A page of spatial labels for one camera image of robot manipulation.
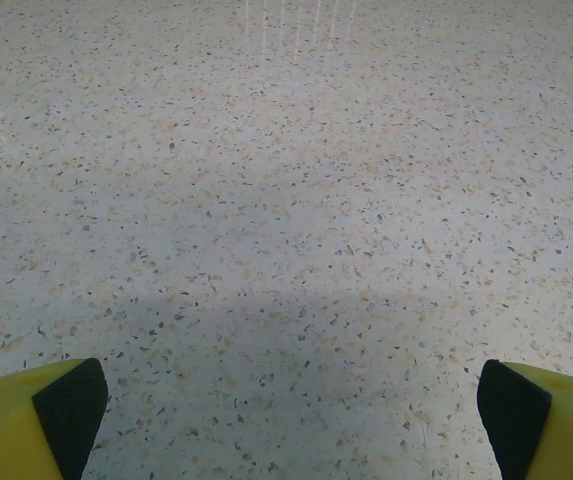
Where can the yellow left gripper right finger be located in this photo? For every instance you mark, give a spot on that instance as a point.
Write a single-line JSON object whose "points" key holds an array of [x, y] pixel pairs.
{"points": [[561, 430]]}

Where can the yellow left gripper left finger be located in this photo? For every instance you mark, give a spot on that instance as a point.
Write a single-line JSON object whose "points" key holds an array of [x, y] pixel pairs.
{"points": [[11, 430]]}

